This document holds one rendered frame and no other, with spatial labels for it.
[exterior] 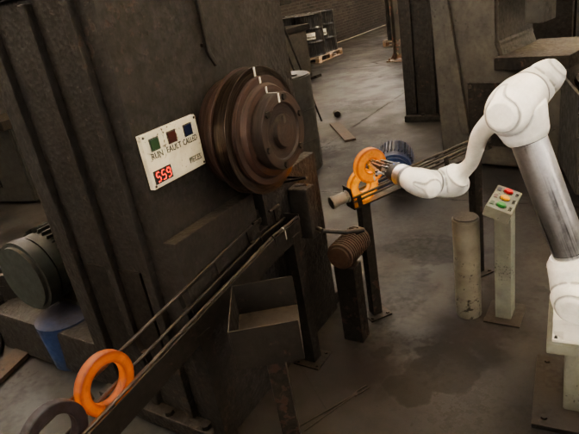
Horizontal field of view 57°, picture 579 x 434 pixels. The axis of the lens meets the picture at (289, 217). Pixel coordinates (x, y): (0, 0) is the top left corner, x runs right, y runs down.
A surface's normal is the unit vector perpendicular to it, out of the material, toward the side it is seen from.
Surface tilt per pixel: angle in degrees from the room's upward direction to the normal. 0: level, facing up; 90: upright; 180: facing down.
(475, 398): 1
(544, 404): 0
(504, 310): 90
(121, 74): 90
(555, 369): 0
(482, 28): 90
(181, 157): 90
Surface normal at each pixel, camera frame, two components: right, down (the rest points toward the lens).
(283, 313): -0.16, -0.87
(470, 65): -0.70, 0.38
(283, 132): 0.84, 0.08
